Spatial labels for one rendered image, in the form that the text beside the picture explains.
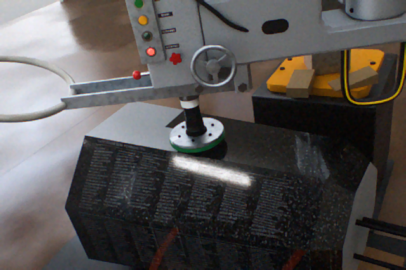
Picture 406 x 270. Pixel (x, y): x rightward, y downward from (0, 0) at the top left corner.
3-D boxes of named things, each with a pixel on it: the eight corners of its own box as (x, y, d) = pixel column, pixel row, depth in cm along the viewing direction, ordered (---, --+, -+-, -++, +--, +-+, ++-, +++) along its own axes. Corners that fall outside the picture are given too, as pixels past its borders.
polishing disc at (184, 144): (212, 116, 178) (211, 109, 176) (234, 140, 160) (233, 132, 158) (163, 134, 173) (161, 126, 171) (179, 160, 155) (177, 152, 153)
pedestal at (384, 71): (293, 147, 297) (287, 47, 257) (394, 162, 265) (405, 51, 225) (257, 208, 252) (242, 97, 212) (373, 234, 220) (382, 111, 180)
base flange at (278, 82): (295, 53, 247) (295, 45, 244) (385, 56, 223) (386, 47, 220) (264, 91, 214) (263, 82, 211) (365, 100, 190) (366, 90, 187)
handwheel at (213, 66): (239, 74, 144) (233, 31, 135) (240, 87, 135) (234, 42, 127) (195, 80, 145) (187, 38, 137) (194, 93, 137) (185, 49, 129)
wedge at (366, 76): (368, 75, 201) (368, 65, 198) (378, 83, 192) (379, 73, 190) (327, 83, 200) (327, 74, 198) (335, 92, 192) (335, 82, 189)
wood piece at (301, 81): (294, 78, 211) (294, 69, 208) (314, 78, 207) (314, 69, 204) (286, 97, 196) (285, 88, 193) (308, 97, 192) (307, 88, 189)
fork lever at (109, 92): (250, 70, 160) (248, 58, 158) (253, 93, 144) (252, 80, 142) (76, 91, 168) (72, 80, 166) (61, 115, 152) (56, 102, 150)
